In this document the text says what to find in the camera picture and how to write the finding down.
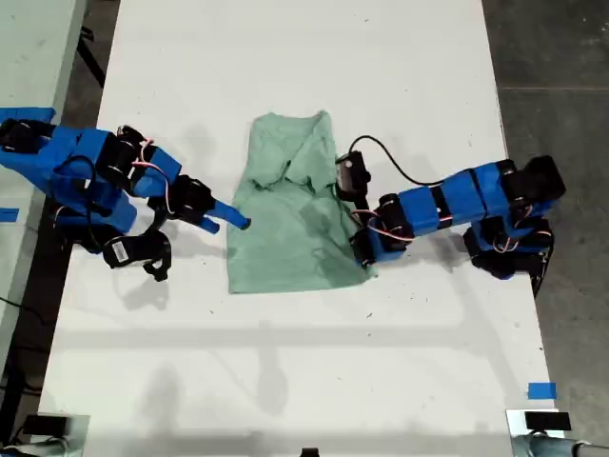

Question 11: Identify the pale green T-shirt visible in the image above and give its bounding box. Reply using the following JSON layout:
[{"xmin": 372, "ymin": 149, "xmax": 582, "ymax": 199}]
[{"xmin": 226, "ymin": 109, "xmax": 380, "ymax": 295}]

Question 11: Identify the black table stand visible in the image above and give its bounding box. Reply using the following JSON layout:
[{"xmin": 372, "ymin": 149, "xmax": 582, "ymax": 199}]
[{"xmin": 75, "ymin": 26, "xmax": 107, "ymax": 89}]

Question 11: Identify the long blue tape strip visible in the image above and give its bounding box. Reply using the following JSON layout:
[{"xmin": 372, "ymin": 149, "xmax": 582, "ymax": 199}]
[{"xmin": 0, "ymin": 107, "xmax": 57, "ymax": 125}]

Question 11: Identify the pale grey side table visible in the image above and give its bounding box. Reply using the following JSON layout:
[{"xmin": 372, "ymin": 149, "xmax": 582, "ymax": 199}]
[{"xmin": 0, "ymin": 0, "xmax": 89, "ymax": 363}]

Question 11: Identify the blue tape square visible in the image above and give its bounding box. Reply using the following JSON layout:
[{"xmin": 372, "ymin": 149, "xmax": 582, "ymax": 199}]
[{"xmin": 527, "ymin": 382, "xmax": 558, "ymax": 400}]

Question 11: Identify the grey metal plate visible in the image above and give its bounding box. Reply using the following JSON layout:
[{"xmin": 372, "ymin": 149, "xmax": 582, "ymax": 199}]
[
  {"xmin": 504, "ymin": 407, "xmax": 567, "ymax": 439},
  {"xmin": 36, "ymin": 412, "xmax": 91, "ymax": 457}
]

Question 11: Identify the small black box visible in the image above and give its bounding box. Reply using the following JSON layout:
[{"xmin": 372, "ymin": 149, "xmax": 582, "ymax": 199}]
[
  {"xmin": 524, "ymin": 411, "xmax": 571, "ymax": 431},
  {"xmin": 22, "ymin": 415, "xmax": 70, "ymax": 435}
]

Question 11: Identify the grey metal tube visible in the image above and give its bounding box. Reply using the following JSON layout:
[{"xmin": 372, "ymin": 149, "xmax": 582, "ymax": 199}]
[
  {"xmin": 511, "ymin": 432, "xmax": 609, "ymax": 457},
  {"xmin": 0, "ymin": 437, "xmax": 70, "ymax": 457}
]

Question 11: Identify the camera black stalk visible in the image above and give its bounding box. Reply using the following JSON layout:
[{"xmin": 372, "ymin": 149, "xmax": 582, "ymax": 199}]
[
  {"xmin": 137, "ymin": 209, "xmax": 172, "ymax": 283},
  {"xmin": 335, "ymin": 183, "xmax": 377, "ymax": 228}
]

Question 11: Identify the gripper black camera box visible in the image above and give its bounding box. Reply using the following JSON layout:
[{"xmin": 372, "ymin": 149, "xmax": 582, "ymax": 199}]
[
  {"xmin": 335, "ymin": 149, "xmax": 372, "ymax": 199},
  {"xmin": 102, "ymin": 235, "xmax": 144, "ymax": 270}
]

